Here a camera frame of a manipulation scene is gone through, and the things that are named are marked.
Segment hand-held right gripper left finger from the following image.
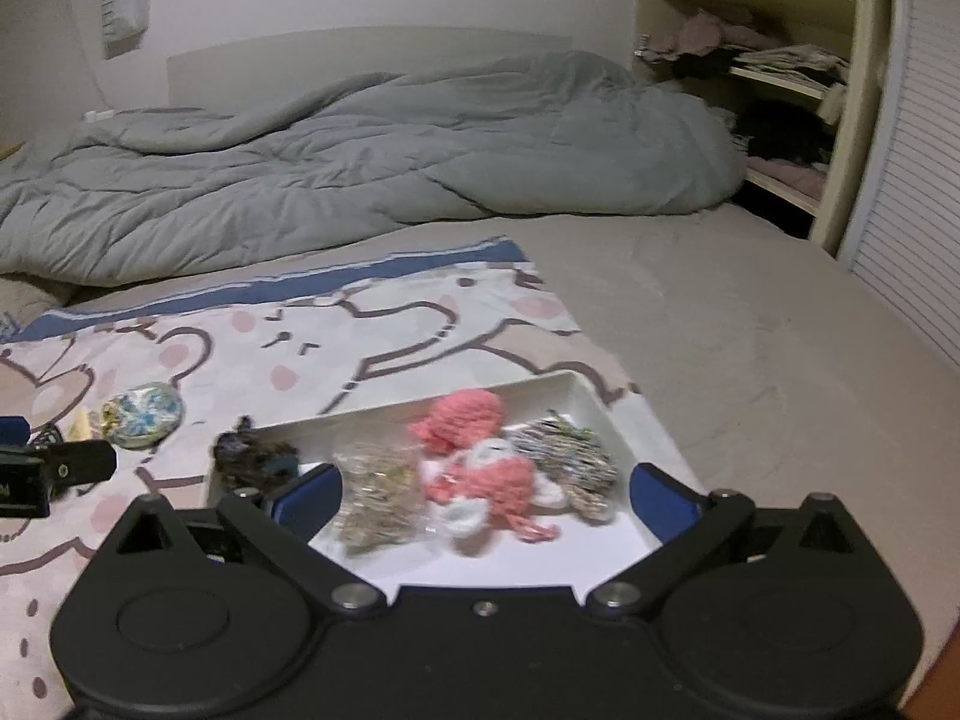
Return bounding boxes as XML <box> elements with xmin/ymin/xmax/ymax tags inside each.
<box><xmin>114</xmin><ymin>463</ymin><xmax>385</xmax><ymax>610</ymax></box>

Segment beige fuzzy blanket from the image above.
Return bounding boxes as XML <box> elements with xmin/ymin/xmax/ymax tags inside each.
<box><xmin>0</xmin><ymin>276</ymin><xmax>76</xmax><ymax>323</ymax></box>

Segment white slatted cabinet door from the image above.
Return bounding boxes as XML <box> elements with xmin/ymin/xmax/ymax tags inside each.
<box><xmin>836</xmin><ymin>0</ymin><xmax>960</xmax><ymax>368</ymax></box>

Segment cream open shelf unit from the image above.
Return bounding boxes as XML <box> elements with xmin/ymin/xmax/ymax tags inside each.
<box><xmin>634</xmin><ymin>0</ymin><xmax>890</xmax><ymax>256</ymax></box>

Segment grey duvet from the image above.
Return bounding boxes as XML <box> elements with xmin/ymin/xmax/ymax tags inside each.
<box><xmin>0</xmin><ymin>51</ymin><xmax>747</xmax><ymax>287</ymax></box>

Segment bag of rubber bands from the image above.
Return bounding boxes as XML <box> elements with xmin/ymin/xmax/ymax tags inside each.
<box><xmin>330</xmin><ymin>441</ymin><xmax>425</xmax><ymax>552</ymax></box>

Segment dark hair claw clip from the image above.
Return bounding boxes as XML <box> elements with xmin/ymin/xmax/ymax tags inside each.
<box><xmin>28</xmin><ymin>421</ymin><xmax>70</xmax><ymax>458</ymax></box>

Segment bear printed blanket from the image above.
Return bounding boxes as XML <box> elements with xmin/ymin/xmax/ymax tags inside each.
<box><xmin>0</xmin><ymin>236</ymin><xmax>706</xmax><ymax>720</ymax></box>

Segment white cardboard box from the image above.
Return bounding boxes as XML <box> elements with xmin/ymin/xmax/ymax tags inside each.
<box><xmin>205</xmin><ymin>370</ymin><xmax>710</xmax><ymax>608</ymax></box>

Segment pink crumpled clothes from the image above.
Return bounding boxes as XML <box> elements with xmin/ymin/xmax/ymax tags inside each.
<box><xmin>641</xmin><ymin>11</ymin><xmax>758</xmax><ymax>61</ymax></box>

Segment striped grey scrunchie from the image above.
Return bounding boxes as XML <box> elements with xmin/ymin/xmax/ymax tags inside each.
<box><xmin>502</xmin><ymin>411</ymin><xmax>620</xmax><ymax>524</ymax></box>

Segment folded pink clothes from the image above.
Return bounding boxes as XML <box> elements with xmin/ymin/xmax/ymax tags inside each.
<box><xmin>746</xmin><ymin>157</ymin><xmax>830</xmax><ymax>200</ymax></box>

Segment dark blue crochet scrunchie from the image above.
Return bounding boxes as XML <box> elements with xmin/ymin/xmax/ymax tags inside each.
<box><xmin>214</xmin><ymin>416</ymin><xmax>301</xmax><ymax>496</ymax></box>

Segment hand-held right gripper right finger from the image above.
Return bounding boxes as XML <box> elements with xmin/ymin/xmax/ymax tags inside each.
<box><xmin>586</xmin><ymin>463</ymin><xmax>856</xmax><ymax>610</ymax></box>

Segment black clothes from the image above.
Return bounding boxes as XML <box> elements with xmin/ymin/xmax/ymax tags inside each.
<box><xmin>731</xmin><ymin>99</ymin><xmax>833</xmax><ymax>166</ymax></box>

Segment blue floral fabric pouch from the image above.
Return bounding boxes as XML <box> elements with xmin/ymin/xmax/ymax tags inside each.
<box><xmin>100</xmin><ymin>382</ymin><xmax>185</xmax><ymax>449</ymax></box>

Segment folded beige clothes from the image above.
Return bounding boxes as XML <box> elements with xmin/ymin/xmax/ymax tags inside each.
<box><xmin>731</xmin><ymin>45</ymin><xmax>848</xmax><ymax>87</ymax></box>

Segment pink crochet toy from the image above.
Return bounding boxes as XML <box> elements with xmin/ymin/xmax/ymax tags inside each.
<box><xmin>409</xmin><ymin>388</ymin><xmax>567</xmax><ymax>545</ymax></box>

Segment beige headboard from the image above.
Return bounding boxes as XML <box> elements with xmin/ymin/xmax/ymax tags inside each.
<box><xmin>165</xmin><ymin>26</ymin><xmax>575</xmax><ymax>106</ymax></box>

